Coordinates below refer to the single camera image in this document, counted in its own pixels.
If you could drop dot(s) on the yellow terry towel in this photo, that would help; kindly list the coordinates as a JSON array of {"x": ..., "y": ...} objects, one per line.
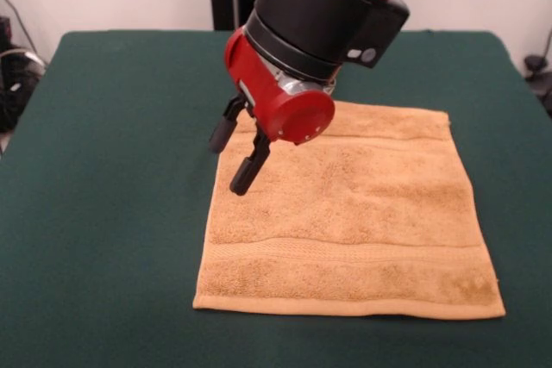
[{"x": 345, "y": 221}]

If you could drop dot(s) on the black stand foot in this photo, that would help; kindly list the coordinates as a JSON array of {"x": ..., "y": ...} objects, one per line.
[{"x": 537, "y": 64}]

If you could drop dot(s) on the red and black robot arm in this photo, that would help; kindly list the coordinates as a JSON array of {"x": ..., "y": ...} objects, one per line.
[{"x": 328, "y": 10}]

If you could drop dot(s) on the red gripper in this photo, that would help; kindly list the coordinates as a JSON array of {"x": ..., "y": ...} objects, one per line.
[{"x": 276, "y": 101}]

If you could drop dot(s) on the dark green tablecloth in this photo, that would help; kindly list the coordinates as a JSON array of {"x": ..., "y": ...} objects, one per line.
[{"x": 108, "y": 234}]

